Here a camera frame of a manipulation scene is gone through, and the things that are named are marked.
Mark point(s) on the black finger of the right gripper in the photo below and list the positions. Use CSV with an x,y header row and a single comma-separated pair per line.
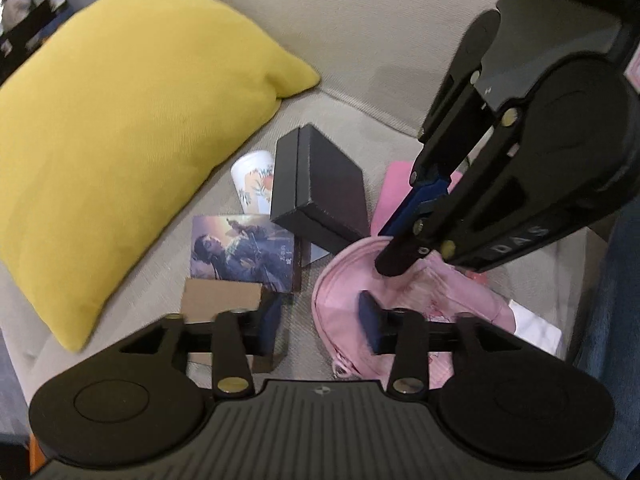
x,y
457,119

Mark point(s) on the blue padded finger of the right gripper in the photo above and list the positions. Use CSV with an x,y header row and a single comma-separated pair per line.
x,y
405,212

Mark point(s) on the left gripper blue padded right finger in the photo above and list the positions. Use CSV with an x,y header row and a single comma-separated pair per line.
x,y
369,314

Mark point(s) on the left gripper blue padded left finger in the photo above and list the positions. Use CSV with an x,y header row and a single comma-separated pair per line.
x,y
270,314

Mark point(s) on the pink notebook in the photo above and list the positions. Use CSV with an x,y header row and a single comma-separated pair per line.
x,y
396,188

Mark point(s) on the pink cap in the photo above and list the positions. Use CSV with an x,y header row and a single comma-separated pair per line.
x,y
431,287

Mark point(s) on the black gift box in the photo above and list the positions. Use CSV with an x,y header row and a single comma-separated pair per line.
x,y
318,191

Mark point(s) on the illustrated photo card book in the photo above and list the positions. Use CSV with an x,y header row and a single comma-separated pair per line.
x,y
245,248

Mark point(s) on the brown cardboard box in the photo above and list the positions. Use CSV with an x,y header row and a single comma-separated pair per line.
x,y
202,300

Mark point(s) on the white floral paper cup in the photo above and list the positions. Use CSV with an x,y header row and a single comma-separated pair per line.
x,y
252,176

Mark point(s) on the white paper sheet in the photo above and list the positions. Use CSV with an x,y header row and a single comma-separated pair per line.
x,y
535,330

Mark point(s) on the yellow cushion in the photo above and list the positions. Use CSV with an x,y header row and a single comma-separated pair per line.
x,y
109,129

